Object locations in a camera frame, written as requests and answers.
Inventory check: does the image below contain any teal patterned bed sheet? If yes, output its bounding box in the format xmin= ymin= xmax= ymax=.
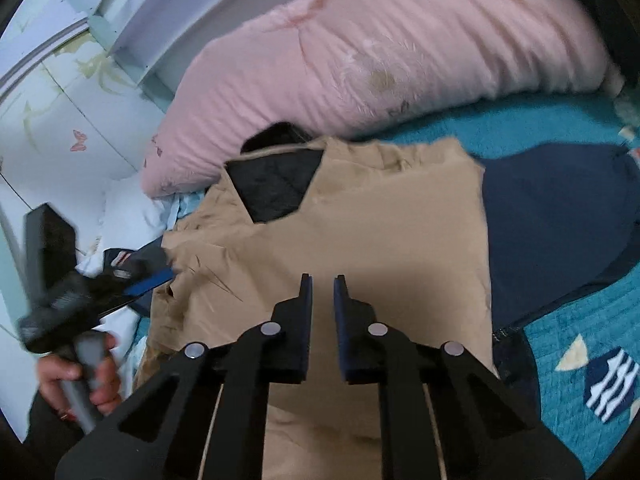
xmin=132 ymin=87 xmax=640 ymax=476

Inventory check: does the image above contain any person's left forearm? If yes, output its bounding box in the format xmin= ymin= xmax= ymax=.
xmin=22 ymin=395 xmax=101 ymax=466

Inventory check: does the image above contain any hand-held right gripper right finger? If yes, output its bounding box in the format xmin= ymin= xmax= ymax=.
xmin=333 ymin=274 xmax=586 ymax=480

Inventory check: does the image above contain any pale headboard shelf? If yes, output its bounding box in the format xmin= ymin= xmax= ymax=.
xmin=60 ymin=0 xmax=301 ymax=106

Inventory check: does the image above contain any white pillow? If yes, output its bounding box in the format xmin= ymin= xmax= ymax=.
xmin=75 ymin=180 xmax=181 ymax=341

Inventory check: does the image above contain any pink quilt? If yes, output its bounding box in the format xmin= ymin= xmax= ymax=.
xmin=140 ymin=0 xmax=626 ymax=198

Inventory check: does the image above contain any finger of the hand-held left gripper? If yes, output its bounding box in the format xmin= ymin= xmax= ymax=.
xmin=100 ymin=252 xmax=176 ymax=318

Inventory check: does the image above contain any tan jacket with black lining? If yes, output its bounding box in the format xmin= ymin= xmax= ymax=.
xmin=135 ymin=122 xmax=501 ymax=480

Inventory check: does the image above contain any grey and navy jacket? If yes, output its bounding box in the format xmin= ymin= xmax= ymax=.
xmin=102 ymin=142 xmax=640 ymax=406

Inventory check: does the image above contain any person's left hand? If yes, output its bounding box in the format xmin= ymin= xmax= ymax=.
xmin=37 ymin=335 xmax=123 ymax=418

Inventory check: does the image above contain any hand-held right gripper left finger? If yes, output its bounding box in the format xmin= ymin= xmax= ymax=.
xmin=55 ymin=273 xmax=314 ymax=480

